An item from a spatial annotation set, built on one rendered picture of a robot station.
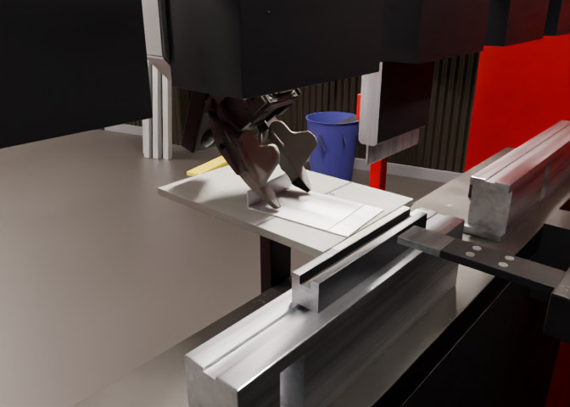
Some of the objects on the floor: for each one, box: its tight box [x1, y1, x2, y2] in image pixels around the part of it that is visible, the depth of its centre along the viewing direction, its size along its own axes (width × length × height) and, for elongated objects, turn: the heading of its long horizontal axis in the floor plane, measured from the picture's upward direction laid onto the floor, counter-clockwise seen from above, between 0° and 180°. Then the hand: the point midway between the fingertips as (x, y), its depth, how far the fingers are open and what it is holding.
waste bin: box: [305, 112, 360, 181], centre depth 353 cm, size 42×38×49 cm
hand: (285, 192), depth 60 cm, fingers open, 5 cm apart
